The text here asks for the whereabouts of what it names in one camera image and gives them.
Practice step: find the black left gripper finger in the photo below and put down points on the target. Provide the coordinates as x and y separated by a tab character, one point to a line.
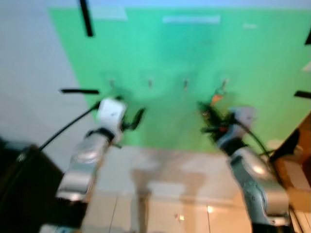
139	117

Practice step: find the keys with orange tag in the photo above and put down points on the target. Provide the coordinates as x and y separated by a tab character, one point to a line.
216	98

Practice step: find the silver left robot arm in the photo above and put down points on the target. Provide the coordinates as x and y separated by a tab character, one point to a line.
85	160

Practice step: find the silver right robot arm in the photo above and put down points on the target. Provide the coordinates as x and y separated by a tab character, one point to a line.
257	184

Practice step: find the short black tape strip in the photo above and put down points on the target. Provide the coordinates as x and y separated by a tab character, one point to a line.
303	94
79	91

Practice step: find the long white tape strip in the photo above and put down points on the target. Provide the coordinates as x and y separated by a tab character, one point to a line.
191	19

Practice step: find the brown cardboard box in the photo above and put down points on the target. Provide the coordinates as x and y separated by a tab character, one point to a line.
296	179

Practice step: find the small white tape piece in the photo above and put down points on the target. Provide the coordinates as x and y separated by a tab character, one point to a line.
250	25

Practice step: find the wide white tape patch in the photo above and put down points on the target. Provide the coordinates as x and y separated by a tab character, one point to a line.
110	13

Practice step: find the long black tape strip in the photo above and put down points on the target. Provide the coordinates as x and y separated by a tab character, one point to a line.
308	38
86	19

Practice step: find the black cabinet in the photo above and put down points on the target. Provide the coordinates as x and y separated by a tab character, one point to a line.
24	189

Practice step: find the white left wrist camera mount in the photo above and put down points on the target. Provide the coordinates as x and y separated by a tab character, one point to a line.
111	113

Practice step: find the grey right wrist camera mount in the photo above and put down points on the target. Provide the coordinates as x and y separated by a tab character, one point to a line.
242	117

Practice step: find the metal wall hook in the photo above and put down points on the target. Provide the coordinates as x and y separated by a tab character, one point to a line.
224	82
185	83

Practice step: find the green wall sheet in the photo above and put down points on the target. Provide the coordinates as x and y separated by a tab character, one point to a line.
194	53

